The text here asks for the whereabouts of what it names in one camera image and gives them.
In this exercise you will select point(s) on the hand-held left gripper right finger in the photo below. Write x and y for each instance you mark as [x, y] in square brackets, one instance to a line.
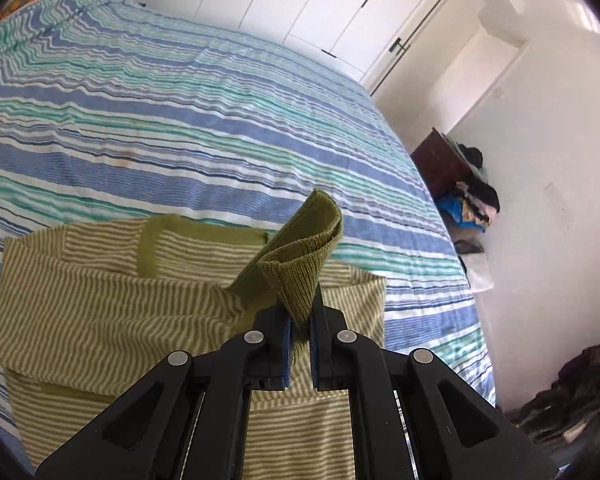
[316, 360]

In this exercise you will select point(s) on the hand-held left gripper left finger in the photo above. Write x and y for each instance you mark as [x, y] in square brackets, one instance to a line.
[282, 355]

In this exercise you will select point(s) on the green striped cardigan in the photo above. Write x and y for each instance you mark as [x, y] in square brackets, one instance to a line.
[105, 300]

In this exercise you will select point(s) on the pile of clothes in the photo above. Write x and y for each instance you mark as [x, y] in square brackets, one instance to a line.
[472, 205]

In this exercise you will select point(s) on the white cloth bundle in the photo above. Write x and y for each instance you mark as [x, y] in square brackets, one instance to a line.
[480, 275]

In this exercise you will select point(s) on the dark wooden nightstand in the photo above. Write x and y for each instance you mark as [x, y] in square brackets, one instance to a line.
[440, 160]

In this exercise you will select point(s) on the dark cloth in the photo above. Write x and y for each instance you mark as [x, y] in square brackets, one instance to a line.
[575, 390]

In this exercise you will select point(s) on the blue green striped duvet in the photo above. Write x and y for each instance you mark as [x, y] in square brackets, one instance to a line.
[180, 110]

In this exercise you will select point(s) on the white door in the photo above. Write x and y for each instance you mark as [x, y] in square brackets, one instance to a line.
[410, 35]

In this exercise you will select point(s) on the white wardrobe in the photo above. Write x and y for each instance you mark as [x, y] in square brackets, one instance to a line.
[280, 0]

